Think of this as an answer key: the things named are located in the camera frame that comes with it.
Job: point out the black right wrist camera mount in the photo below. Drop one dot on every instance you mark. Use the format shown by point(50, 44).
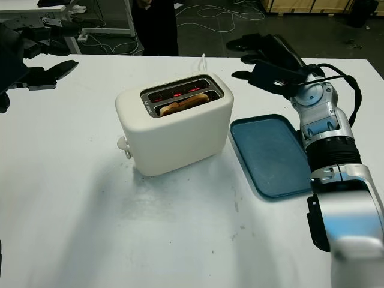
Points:
point(270, 76)

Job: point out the wooden crate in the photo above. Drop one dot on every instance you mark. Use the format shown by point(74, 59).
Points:
point(300, 4)

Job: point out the white crumpled cloth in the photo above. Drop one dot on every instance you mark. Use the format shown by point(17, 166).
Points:
point(78, 9)

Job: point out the blue plastic tray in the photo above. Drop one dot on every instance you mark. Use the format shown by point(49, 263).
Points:
point(267, 150)

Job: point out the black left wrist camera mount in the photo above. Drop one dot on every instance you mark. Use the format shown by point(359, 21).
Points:
point(12, 69)

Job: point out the white two-slot toaster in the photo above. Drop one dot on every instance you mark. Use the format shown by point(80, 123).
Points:
point(180, 135)

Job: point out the browned toast slice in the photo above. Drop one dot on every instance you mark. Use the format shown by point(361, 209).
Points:
point(186, 103)

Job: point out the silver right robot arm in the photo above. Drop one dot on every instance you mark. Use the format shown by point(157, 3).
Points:
point(318, 120)

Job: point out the person in black trousers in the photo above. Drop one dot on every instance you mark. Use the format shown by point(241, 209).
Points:
point(159, 30)

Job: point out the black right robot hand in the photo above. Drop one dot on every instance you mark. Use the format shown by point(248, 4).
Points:
point(288, 51)

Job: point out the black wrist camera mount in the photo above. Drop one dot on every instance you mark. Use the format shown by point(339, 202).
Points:
point(270, 76)
point(12, 69)

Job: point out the black bin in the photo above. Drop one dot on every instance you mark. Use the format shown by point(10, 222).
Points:
point(363, 12)

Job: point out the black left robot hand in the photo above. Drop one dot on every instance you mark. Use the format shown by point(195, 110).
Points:
point(54, 72)

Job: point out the white metal-frame desk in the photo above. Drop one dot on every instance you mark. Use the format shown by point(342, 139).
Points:
point(30, 9)

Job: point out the white power strip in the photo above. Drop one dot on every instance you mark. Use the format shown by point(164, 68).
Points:
point(83, 37)

